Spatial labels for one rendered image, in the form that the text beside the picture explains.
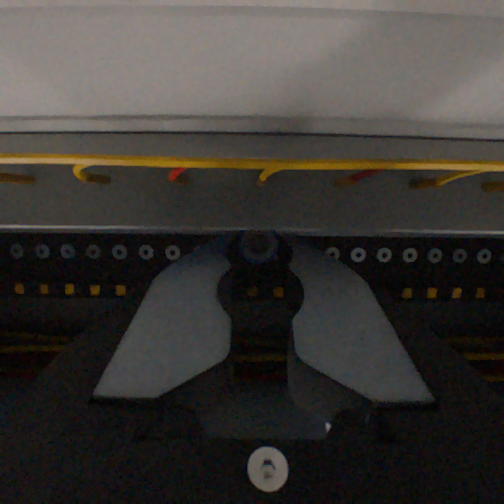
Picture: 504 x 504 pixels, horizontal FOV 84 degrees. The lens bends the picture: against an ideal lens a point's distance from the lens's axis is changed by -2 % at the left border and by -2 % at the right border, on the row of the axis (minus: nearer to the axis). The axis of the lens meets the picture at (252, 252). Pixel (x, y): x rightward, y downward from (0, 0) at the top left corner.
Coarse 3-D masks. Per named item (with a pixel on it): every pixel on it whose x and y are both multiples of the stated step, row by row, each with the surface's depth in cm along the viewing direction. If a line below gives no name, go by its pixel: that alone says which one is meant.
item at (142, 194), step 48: (0, 192) 8; (48, 192) 8; (96, 192) 8; (144, 192) 8; (192, 192) 8; (240, 192) 8; (288, 192) 8; (336, 192) 8; (384, 192) 8; (432, 192) 8; (480, 192) 8
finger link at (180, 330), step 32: (192, 256) 10; (224, 256) 10; (160, 288) 9; (192, 288) 9; (224, 288) 9; (160, 320) 7; (192, 320) 7; (224, 320) 7; (128, 352) 6; (160, 352) 6; (192, 352) 6; (224, 352) 6; (128, 384) 6; (160, 384) 6; (192, 384) 6; (224, 384) 7; (160, 416) 6
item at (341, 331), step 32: (288, 256) 11; (320, 256) 10; (288, 288) 10; (320, 288) 9; (352, 288) 9; (320, 320) 7; (352, 320) 7; (384, 320) 7; (288, 352) 8; (320, 352) 7; (352, 352) 7; (384, 352) 7; (288, 384) 7; (320, 384) 6; (352, 384) 6; (384, 384) 6; (416, 384) 6; (320, 416) 7
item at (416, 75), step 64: (0, 0) 2; (64, 0) 2; (128, 0) 2; (192, 0) 2; (256, 0) 2; (320, 0) 2; (384, 0) 2; (448, 0) 2; (0, 64) 3; (64, 64) 3; (128, 64) 3; (192, 64) 3; (256, 64) 3; (320, 64) 3; (384, 64) 3; (448, 64) 3; (0, 128) 6; (64, 128) 7; (128, 128) 7; (192, 128) 7; (256, 128) 6; (320, 128) 6; (384, 128) 6; (448, 128) 6
